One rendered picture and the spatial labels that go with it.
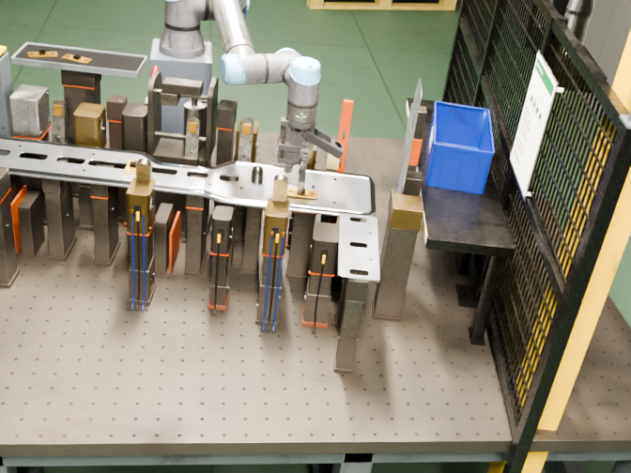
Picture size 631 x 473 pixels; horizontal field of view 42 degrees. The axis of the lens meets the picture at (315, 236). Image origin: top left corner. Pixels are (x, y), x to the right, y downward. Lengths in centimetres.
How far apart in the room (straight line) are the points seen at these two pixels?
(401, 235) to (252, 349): 49
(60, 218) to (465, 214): 111
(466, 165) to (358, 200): 31
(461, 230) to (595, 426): 58
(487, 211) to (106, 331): 105
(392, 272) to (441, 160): 33
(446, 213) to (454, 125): 44
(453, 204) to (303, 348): 55
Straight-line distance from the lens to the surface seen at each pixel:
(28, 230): 242
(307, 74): 201
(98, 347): 213
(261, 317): 220
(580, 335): 192
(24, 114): 245
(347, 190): 225
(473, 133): 254
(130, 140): 243
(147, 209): 209
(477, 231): 212
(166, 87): 235
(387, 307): 226
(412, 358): 218
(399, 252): 216
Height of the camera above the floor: 209
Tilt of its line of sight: 32 degrees down
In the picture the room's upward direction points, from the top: 7 degrees clockwise
